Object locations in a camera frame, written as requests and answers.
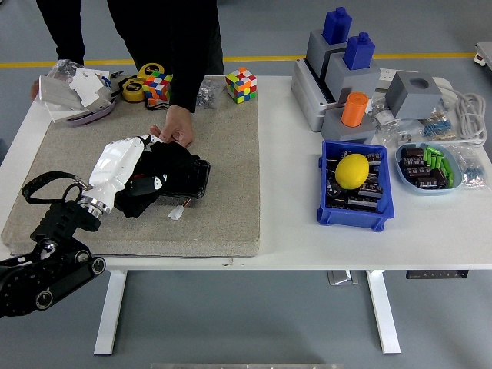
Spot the multicolour puzzle cube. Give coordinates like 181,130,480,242
225,67,258,105
143,71,173,106

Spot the grey block with round hole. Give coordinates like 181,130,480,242
385,71,444,121

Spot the black glossy panel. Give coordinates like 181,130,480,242
159,142,211,200

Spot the black strap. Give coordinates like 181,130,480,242
145,99,171,113

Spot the bag of metal screws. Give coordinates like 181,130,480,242
194,78,227,109

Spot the light blue tray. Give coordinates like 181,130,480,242
395,142,463,197

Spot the panel cable with white connector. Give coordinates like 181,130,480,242
167,198,192,221

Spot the black table control panel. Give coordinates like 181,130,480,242
406,271,470,279

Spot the low grey block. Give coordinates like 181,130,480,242
321,109,377,145

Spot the yellow lemon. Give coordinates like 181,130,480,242
334,153,371,190

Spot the bag of small white parts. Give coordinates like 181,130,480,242
367,95,396,126

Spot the light grey enclosure box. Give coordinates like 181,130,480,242
291,59,337,133

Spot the white paper card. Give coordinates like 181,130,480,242
71,68,111,108

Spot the person's left hand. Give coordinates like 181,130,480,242
149,104,194,149

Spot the orange cylinder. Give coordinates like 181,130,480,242
341,91,370,128

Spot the metal table bracket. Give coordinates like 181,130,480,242
327,270,359,287

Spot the grey-brown mat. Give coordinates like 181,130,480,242
1,75,261,258

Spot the purple tray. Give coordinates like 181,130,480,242
63,98,117,127

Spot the white power cord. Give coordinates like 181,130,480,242
437,76,488,146

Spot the clear plastic bag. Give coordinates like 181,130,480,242
48,59,85,80

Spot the blue plastic bin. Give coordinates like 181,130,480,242
317,140,396,232

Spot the person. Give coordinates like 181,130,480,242
30,0,224,150

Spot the blue bottle block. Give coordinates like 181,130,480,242
342,32,376,71
321,7,353,45

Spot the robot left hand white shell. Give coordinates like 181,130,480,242
87,134,169,204

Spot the bag of blue resistors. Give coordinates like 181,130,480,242
447,144,492,191
421,109,459,141

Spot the white power strip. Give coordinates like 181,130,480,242
377,68,399,92

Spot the clear bag with plug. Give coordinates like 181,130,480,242
374,118,427,150

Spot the small blue tool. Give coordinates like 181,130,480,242
100,70,125,87

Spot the white table leg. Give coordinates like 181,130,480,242
366,270,402,355
93,270,128,356

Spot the black rag with red tag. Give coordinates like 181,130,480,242
114,141,201,219

